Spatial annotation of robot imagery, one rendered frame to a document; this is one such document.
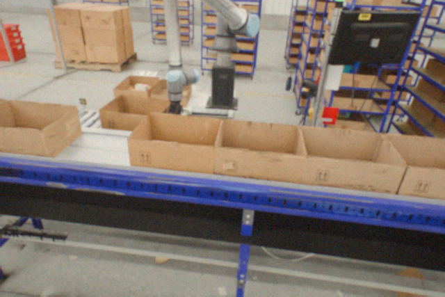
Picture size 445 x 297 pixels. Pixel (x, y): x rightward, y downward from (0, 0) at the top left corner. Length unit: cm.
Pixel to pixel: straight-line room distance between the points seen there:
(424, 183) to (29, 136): 172
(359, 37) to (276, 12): 920
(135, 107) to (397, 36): 172
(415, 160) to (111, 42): 514
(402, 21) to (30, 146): 205
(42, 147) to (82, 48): 470
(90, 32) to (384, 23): 497
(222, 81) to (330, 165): 127
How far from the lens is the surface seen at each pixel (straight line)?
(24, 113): 199
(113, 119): 201
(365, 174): 139
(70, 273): 230
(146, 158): 139
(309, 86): 211
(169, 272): 215
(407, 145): 172
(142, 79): 287
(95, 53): 608
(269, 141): 157
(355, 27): 189
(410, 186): 148
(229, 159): 130
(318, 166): 133
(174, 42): 193
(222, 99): 239
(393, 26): 203
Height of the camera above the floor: 171
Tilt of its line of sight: 28 degrees down
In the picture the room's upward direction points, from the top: 3 degrees clockwise
